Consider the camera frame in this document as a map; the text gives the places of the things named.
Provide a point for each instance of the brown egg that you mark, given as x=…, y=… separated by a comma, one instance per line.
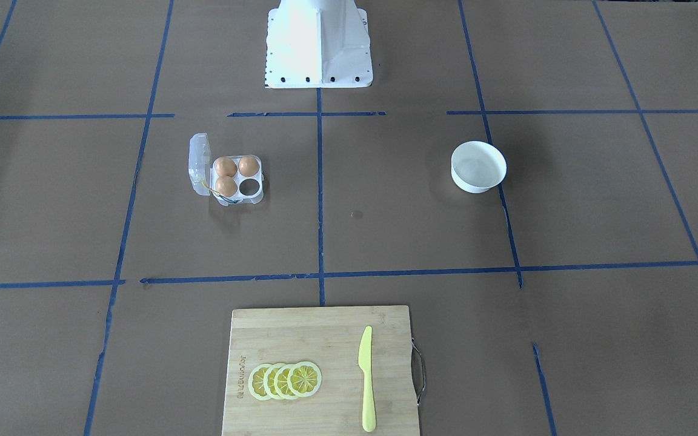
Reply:
x=249, y=166
x=226, y=186
x=225, y=166

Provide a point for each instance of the clear plastic egg box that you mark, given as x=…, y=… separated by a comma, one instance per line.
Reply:
x=202, y=176

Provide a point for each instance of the brown egg in box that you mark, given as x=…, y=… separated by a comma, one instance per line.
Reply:
x=226, y=186
x=225, y=166

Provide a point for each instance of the bamboo cutting board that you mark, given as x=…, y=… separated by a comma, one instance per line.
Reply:
x=321, y=371

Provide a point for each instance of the white bowl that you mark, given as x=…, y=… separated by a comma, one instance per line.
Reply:
x=477, y=166

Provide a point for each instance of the lemon slice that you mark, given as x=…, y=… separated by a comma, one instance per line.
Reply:
x=258, y=382
x=282, y=383
x=270, y=383
x=306, y=378

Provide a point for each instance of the yellow plastic knife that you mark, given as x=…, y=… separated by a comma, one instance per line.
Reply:
x=364, y=361

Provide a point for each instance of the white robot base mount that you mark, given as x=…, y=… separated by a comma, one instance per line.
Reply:
x=318, y=44

